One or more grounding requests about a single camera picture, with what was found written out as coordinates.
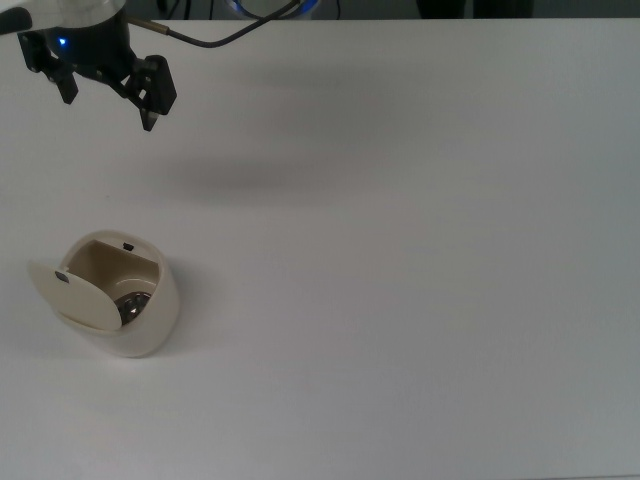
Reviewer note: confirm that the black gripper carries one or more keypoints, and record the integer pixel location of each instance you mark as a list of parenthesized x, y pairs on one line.
[(95, 50)]

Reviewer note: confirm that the cream trash can lid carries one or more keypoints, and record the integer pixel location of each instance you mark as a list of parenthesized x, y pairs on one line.
[(75, 295)]

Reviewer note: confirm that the small cream trash can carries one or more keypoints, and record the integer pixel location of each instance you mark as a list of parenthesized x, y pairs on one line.
[(155, 320)]

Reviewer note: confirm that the silver metal object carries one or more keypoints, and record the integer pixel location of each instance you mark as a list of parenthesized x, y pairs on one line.
[(132, 305)]

